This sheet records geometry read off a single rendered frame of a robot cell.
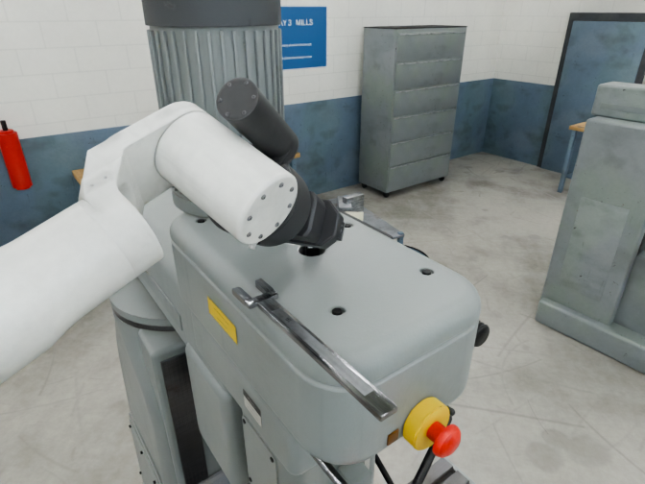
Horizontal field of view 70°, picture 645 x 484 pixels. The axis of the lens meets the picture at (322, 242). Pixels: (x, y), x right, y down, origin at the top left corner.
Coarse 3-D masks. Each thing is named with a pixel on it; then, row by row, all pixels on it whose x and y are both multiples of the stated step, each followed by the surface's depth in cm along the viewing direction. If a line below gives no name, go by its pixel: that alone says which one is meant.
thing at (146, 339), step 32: (128, 288) 116; (128, 320) 108; (160, 320) 104; (128, 352) 112; (160, 352) 100; (128, 384) 132; (160, 384) 103; (160, 416) 110; (192, 416) 111; (160, 448) 114; (192, 448) 115; (160, 480) 123; (192, 480) 119
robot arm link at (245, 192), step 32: (224, 96) 34; (256, 96) 34; (192, 128) 35; (224, 128) 36; (256, 128) 36; (288, 128) 40; (160, 160) 36; (192, 160) 34; (224, 160) 34; (256, 160) 34; (288, 160) 42; (192, 192) 35; (224, 192) 33; (256, 192) 32; (288, 192) 36; (224, 224) 34; (256, 224) 35
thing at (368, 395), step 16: (240, 288) 54; (272, 288) 54; (256, 304) 51; (272, 304) 51; (272, 320) 49; (288, 320) 48; (304, 336) 46; (320, 352) 44; (336, 368) 42; (352, 368) 42; (352, 384) 40; (368, 384) 40; (368, 400) 38; (384, 400) 38; (384, 416) 37
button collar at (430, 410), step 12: (420, 408) 52; (432, 408) 51; (444, 408) 52; (408, 420) 52; (420, 420) 51; (432, 420) 51; (444, 420) 53; (408, 432) 51; (420, 432) 51; (420, 444) 52; (432, 444) 54
